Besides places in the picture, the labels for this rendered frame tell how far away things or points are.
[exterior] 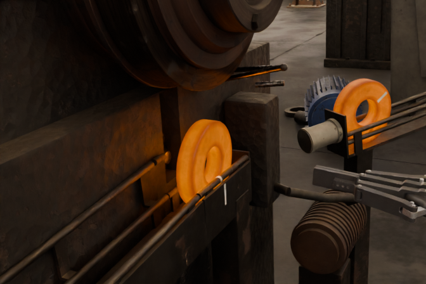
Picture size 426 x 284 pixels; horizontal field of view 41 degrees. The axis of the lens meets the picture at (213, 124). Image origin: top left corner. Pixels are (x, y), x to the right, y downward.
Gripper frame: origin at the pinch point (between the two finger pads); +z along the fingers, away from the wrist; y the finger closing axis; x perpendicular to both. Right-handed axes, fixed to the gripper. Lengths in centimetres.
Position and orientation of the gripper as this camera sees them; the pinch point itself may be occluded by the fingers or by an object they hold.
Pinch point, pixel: (335, 179)
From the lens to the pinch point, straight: 93.8
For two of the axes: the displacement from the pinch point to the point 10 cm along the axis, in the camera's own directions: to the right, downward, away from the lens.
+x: 0.2, -9.4, -3.4
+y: 4.6, -2.9, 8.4
